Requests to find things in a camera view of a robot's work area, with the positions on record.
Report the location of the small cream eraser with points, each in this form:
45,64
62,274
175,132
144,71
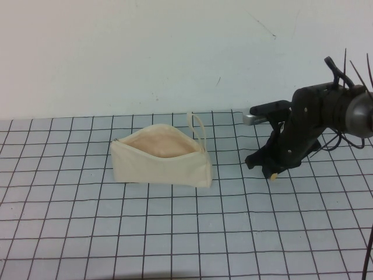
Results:
273,177

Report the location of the cream fabric pencil case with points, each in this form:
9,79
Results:
151,170

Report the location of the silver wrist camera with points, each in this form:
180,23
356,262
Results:
251,119

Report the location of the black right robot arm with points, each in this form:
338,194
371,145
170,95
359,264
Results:
360,113

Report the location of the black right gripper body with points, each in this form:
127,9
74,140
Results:
300,128

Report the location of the blue grid tablecloth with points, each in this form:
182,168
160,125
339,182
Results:
145,233

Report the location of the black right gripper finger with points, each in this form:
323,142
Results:
277,171
256,159

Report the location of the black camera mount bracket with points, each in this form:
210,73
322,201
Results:
269,108

